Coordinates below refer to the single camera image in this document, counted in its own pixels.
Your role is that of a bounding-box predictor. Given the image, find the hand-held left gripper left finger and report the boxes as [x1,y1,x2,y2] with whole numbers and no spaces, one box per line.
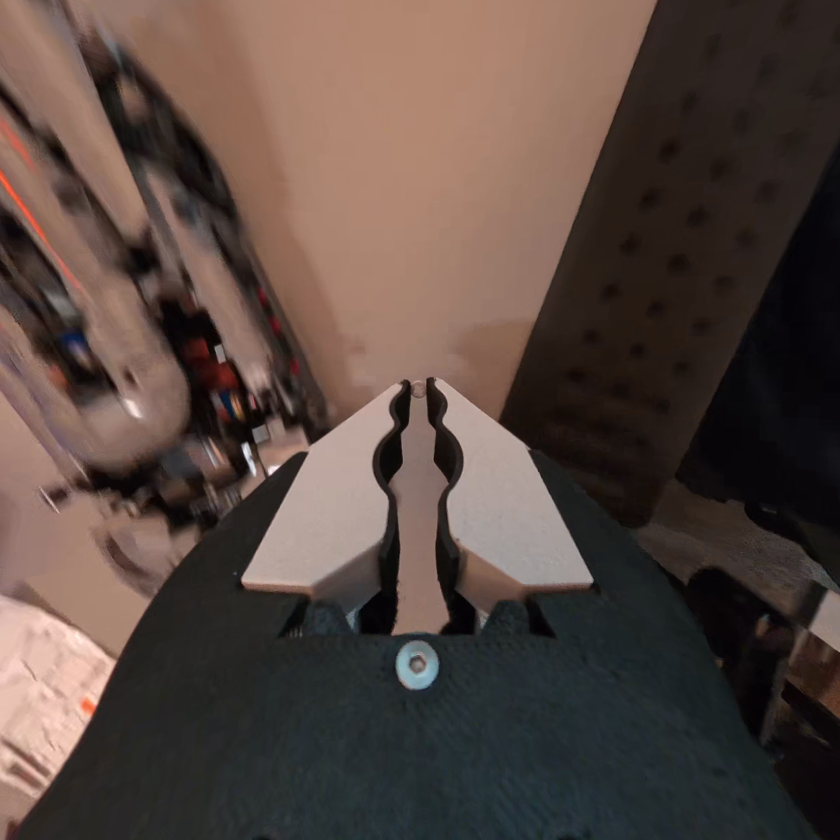
[240,379,411,614]

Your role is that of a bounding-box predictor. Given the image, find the grey toy brick car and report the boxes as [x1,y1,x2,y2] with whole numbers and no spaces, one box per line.
[0,0,329,592]

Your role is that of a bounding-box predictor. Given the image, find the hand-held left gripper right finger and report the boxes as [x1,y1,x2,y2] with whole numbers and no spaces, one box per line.
[425,377,596,611]

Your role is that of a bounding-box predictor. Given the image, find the white printed sheet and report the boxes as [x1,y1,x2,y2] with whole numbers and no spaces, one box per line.
[0,594,116,821]

